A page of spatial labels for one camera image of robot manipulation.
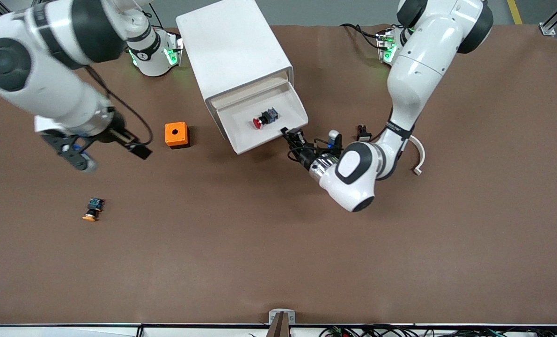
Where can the black switch with white face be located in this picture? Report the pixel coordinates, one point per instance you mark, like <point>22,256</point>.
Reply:
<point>363,134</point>

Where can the red push button switch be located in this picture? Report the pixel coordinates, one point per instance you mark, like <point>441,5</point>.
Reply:
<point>261,120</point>

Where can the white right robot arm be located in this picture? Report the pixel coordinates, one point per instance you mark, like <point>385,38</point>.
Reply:
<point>49,89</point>

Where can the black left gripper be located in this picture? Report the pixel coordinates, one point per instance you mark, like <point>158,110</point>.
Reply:
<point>305,156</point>

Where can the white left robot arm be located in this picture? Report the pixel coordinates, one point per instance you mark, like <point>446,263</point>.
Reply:
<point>414,70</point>

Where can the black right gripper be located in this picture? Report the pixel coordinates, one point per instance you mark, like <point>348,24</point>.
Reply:
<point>115,131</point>

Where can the grey metal table bracket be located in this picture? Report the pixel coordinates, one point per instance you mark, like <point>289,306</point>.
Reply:
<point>281,318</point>

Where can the orange button enclosure box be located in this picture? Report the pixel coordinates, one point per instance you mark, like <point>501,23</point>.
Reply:
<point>175,135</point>

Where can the orange push button switch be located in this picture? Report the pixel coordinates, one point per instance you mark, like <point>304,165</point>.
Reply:
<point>92,209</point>

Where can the white table edge rail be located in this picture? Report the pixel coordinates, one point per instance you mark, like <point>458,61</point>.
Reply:
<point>72,331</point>

